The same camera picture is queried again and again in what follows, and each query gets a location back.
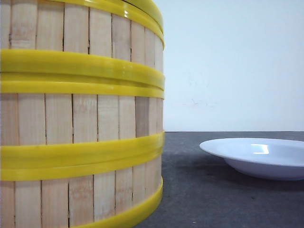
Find bamboo steamer basket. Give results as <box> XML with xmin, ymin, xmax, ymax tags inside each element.
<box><xmin>0</xmin><ymin>0</ymin><xmax>164</xmax><ymax>91</ymax></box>

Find white plate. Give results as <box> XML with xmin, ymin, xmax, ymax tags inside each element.
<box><xmin>199</xmin><ymin>138</ymin><xmax>304</xmax><ymax>181</ymax></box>

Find bamboo steamer basket three buns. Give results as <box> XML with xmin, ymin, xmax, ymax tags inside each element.
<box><xmin>0</xmin><ymin>152</ymin><xmax>164</xmax><ymax>228</ymax></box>

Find bamboo steamer basket one bun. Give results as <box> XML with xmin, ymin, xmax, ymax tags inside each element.
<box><xmin>0</xmin><ymin>72</ymin><xmax>165</xmax><ymax>167</ymax></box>

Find yellow bamboo steamer lid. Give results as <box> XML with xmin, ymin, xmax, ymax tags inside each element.
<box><xmin>125</xmin><ymin>0</ymin><xmax>163</xmax><ymax>28</ymax></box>

